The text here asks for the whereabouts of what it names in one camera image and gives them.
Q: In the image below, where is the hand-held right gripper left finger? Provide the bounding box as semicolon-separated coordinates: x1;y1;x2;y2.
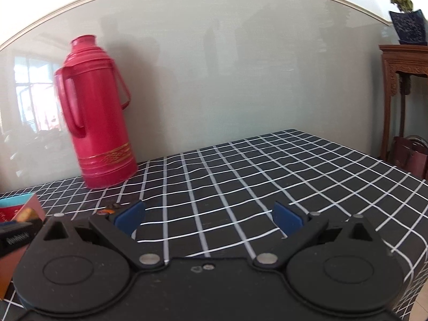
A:
35;200;168;273

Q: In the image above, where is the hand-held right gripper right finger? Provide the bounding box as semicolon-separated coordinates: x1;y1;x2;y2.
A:
252;201;385;271

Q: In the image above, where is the colourful cardboard box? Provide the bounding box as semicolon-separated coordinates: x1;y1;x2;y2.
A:
0;193;46;301

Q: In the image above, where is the black checked tablecloth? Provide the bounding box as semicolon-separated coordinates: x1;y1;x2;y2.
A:
0;129;428;315

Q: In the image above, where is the red thermos flask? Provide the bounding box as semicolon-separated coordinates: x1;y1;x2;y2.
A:
54;35;139;189

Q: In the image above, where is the dark red bag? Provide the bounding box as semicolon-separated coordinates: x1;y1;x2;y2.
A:
391;135;428;178

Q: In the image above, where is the carved wooden stand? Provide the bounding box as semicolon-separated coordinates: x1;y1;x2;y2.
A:
379;44;428;162

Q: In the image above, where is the blue patterned plant pot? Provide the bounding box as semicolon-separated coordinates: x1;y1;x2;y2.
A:
389;8;428;45

